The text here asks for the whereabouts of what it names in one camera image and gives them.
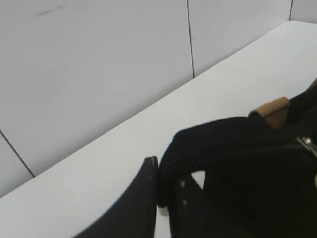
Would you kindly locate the silver zipper pull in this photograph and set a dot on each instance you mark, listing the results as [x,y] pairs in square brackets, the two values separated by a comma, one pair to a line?
[307,143]

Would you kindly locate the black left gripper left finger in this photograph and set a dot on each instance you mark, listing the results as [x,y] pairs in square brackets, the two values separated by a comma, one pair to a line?
[133,215]

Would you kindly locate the black canvas tote bag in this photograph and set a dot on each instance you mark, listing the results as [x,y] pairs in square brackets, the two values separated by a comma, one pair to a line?
[257,180]

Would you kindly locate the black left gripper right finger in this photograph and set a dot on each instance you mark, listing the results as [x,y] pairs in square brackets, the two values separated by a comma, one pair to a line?
[185,209]

